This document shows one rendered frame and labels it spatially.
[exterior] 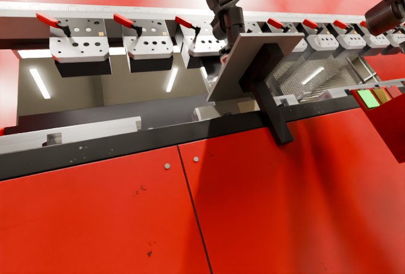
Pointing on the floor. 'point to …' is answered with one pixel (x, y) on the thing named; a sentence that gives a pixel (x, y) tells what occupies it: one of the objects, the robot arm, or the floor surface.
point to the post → (275, 86)
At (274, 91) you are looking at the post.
